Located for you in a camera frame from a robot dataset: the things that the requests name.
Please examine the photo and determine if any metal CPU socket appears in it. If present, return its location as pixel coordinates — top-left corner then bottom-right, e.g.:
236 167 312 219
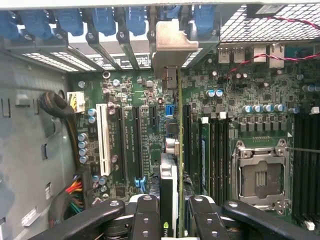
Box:
231 138 292 216

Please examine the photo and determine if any white power connector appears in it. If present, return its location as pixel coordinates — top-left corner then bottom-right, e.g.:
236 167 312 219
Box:
66 91 86 114

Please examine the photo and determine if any black sleeved cable bundle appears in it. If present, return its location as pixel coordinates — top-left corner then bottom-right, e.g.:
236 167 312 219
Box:
38 91 77 176

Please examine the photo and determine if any red black twisted wire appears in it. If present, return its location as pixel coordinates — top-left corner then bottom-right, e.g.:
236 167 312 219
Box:
226 14 320 82

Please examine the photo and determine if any white expansion slot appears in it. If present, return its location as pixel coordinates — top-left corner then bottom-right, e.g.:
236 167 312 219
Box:
95 103 112 177

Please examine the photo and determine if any long black expansion slot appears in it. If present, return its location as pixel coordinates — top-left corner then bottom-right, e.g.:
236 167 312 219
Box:
116 107 130 182
131 106 145 182
182 104 192 176

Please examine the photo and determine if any black open PC case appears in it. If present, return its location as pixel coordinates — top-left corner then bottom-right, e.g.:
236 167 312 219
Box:
0 0 320 240

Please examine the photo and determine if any short black expansion slot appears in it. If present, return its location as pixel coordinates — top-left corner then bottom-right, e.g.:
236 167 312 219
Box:
149 106 159 127

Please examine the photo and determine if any green motherboard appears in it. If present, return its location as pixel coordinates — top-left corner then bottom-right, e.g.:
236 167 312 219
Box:
67 44 320 226

